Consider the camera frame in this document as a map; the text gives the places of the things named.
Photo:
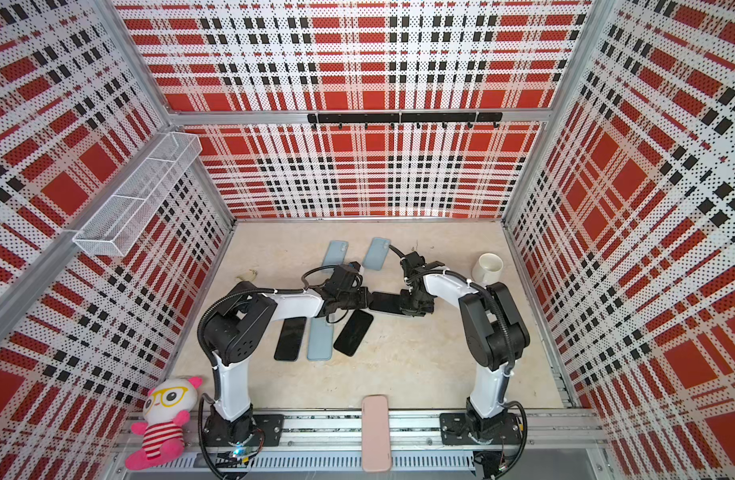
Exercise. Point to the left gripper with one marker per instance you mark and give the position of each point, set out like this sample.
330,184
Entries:
365,298

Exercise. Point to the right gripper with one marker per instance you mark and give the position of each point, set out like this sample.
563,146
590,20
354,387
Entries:
428,309

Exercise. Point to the purple black phone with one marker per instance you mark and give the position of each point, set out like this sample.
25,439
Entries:
387,303

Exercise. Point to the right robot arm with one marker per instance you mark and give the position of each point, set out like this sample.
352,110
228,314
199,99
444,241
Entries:
494,331

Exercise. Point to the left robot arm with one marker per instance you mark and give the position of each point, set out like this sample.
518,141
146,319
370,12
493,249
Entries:
233,327

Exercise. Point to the blue case top left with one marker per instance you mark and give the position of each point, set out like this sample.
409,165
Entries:
336,253

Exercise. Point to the blue case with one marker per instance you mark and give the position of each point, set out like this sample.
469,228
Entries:
336,253
321,338
378,250

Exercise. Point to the blue case top right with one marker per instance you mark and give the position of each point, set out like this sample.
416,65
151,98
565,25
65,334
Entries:
378,250

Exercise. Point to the black phone lower right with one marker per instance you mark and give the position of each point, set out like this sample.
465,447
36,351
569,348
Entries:
353,333

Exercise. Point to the blue case lower centre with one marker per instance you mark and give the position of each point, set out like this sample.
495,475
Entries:
321,338

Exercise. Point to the black phone lower left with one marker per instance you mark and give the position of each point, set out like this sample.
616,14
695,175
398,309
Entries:
290,339

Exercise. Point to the white mug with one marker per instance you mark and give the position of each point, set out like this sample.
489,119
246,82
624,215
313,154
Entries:
488,269

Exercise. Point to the pink plush toy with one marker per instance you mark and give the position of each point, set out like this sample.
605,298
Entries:
166,411

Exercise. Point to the pink phone on rail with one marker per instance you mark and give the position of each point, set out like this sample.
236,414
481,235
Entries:
376,436

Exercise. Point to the black hook rail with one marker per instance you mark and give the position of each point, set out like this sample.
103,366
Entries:
466,118

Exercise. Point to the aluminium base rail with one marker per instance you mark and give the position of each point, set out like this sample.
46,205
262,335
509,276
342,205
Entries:
308,444

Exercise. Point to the white wire basket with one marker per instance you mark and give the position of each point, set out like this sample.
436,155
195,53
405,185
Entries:
120,222

